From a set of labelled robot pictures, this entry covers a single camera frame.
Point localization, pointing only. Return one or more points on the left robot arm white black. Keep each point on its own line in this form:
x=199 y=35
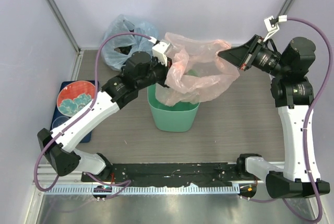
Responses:
x=59 y=145

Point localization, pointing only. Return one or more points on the white slotted cable duct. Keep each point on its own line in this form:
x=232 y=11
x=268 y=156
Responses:
x=96 y=189

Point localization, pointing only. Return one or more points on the pink plastic trash bag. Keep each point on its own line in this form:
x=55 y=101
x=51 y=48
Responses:
x=197 y=74

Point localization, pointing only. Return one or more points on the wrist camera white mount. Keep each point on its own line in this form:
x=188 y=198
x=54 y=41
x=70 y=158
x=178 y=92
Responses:
x=159 y=51
x=272 y=25

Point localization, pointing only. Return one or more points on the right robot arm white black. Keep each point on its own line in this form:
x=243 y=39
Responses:
x=293 y=95

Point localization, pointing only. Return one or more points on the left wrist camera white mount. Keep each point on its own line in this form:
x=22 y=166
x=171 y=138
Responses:
x=159 y=51

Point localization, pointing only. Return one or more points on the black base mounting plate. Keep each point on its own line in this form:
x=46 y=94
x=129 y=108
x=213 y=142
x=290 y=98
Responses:
x=207 y=174

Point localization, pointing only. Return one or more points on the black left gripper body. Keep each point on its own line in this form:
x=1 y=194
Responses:
x=161 y=71

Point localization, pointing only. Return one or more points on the aluminium frame post back left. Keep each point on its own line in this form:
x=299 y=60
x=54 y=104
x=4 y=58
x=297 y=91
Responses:
x=63 y=25

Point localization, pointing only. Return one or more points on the blue plastic bag with trash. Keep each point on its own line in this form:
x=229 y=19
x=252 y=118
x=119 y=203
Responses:
x=118 y=50

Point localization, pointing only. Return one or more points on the green plastic trash bin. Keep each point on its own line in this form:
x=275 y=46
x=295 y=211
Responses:
x=178 y=118

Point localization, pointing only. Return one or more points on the clear plastic cup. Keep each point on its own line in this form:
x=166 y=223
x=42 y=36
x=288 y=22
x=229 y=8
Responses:
x=59 y=121

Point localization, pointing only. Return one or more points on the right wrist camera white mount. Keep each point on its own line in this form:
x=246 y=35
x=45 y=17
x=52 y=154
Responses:
x=272 y=25

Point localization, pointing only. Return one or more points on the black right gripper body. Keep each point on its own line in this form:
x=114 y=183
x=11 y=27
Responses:
x=262 y=58

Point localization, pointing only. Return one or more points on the floral red teal plate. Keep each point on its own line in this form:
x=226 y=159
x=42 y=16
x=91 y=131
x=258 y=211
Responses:
x=75 y=98

